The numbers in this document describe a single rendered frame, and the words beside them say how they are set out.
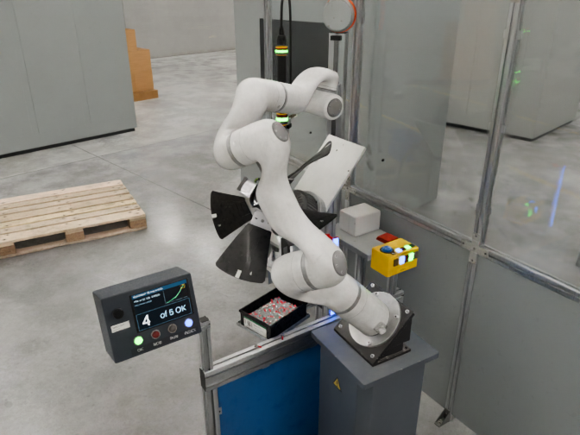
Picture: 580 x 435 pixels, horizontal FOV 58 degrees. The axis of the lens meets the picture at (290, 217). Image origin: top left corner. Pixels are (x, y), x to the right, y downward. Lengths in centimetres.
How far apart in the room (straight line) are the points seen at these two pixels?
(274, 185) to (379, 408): 82
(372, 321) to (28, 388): 218
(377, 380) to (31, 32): 642
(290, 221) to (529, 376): 141
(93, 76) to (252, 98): 633
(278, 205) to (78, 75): 638
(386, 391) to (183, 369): 166
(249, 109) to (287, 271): 46
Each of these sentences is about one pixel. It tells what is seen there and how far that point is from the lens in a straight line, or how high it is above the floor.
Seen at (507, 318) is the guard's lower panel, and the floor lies 74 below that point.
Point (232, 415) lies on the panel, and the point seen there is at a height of 61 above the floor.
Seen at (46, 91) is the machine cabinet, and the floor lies 73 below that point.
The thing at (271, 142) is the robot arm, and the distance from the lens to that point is 134.
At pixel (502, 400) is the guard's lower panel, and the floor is 34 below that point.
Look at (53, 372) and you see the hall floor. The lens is 338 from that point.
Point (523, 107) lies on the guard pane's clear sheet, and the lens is 215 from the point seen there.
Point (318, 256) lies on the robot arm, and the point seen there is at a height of 136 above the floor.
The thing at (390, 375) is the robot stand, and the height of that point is 93.
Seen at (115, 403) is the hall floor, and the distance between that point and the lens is 306.
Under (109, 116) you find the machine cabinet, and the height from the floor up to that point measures 28.
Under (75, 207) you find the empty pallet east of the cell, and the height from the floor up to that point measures 15.
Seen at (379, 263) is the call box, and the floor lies 102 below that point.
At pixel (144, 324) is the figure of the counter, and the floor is 116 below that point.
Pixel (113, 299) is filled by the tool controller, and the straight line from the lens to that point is 150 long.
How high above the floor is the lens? 203
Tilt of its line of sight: 24 degrees down
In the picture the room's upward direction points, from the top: straight up
